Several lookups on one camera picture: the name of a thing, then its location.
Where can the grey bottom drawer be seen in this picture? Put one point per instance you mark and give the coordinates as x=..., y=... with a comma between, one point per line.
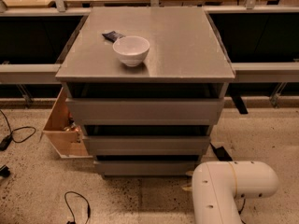
x=145, y=165

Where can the grey drawer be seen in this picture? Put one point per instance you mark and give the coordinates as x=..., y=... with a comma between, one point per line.
x=144, y=104
x=128, y=140
x=145, y=165

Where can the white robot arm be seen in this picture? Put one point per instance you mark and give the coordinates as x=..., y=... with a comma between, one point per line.
x=217, y=184

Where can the grey drawer cabinet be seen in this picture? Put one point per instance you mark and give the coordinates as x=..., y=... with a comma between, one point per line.
x=183, y=49

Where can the grey middle drawer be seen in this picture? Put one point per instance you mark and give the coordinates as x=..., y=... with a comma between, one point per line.
x=128, y=140

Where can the grey top drawer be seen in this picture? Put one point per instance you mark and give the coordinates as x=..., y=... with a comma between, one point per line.
x=144, y=104

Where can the black power adapter right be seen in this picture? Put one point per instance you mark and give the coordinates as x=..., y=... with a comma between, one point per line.
x=221, y=153

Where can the wooden box on floor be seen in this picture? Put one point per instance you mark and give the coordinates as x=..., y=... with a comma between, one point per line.
x=65, y=137

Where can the white ceramic bowl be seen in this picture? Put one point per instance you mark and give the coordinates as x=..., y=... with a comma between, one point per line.
x=131, y=50

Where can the dark blue snack packet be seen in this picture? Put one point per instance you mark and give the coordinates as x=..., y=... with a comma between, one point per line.
x=112, y=36

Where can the black plug far left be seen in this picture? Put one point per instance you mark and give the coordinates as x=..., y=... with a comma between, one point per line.
x=4, y=171

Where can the grey metal rail frame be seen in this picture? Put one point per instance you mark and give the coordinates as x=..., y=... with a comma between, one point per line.
x=280, y=72

